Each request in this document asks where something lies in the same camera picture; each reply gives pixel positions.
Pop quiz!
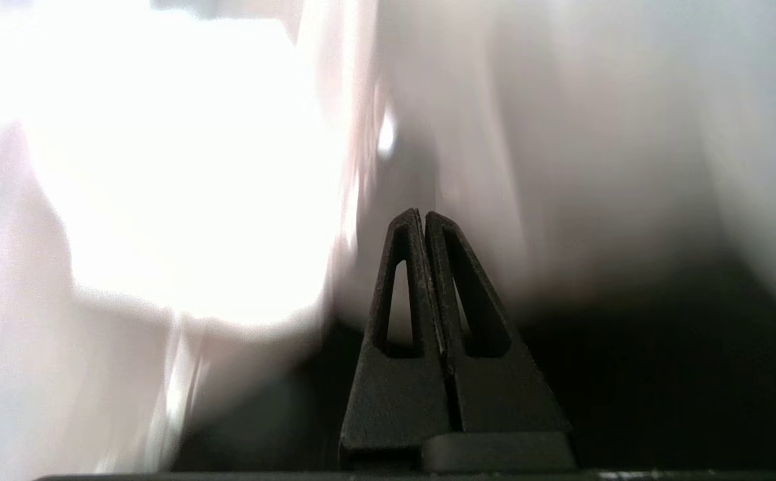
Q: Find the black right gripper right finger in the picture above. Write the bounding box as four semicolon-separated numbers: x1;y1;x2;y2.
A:
425;211;570;432

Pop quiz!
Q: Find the white plastic bag orange trim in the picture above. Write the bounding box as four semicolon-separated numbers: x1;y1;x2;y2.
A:
0;0;776;481

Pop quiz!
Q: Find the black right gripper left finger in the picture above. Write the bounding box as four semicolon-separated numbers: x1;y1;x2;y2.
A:
340;208;459;465

